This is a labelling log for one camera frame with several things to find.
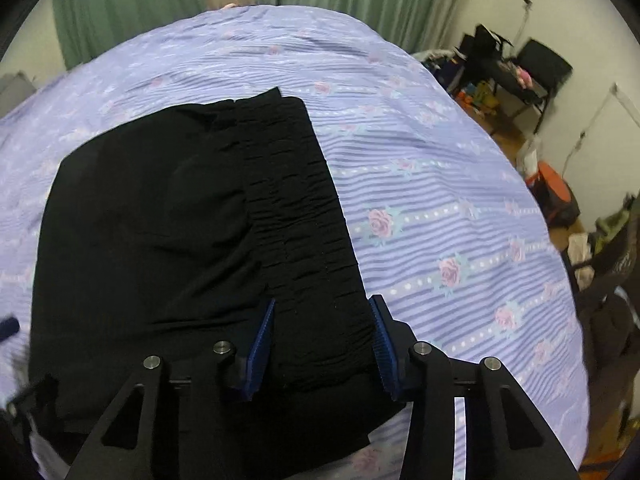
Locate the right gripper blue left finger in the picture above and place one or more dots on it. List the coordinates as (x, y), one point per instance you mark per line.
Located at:
(253, 364)

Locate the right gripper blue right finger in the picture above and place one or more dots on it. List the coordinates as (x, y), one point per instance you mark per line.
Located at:
(393, 341)

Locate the black pants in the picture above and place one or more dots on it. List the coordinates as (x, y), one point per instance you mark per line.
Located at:
(169, 236)

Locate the dark wicker chair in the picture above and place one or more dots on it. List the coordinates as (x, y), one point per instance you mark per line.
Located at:
(606, 298)

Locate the black folding chair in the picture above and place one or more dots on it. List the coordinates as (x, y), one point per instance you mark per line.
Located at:
(534, 76)

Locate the green curtain left panel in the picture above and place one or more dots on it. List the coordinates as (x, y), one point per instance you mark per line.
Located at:
(88, 28)

